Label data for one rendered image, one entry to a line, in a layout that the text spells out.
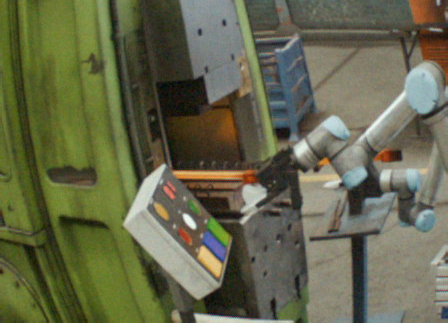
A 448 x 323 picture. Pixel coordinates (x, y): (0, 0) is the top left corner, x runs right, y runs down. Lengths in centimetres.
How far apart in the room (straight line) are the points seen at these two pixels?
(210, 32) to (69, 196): 70
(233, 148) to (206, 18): 63
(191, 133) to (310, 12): 757
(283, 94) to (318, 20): 421
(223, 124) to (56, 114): 70
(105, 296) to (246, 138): 81
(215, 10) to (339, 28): 789
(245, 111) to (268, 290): 67
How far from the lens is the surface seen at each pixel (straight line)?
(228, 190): 272
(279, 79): 643
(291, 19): 1075
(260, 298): 279
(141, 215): 206
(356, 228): 299
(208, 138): 308
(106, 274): 280
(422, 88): 198
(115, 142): 245
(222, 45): 267
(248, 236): 268
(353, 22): 1042
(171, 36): 254
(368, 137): 229
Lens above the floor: 187
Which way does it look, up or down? 17 degrees down
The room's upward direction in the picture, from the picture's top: 11 degrees counter-clockwise
